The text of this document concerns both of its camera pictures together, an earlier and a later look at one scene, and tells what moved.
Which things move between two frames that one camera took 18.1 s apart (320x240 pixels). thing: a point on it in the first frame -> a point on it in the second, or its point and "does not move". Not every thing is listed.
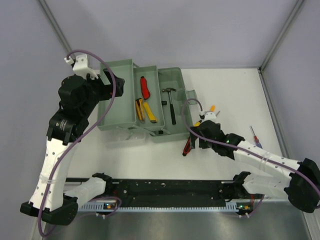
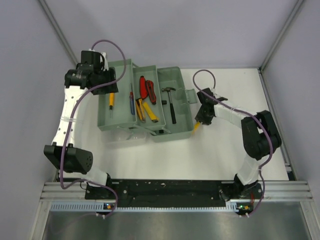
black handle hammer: x=173 y=114 does not move
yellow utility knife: x=152 y=118 does not move
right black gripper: x=201 y=144 -> x=199 y=117
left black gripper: x=119 y=82 -> x=111 y=88
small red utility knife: x=144 y=89 does not move
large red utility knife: x=187 y=147 -> x=150 y=86
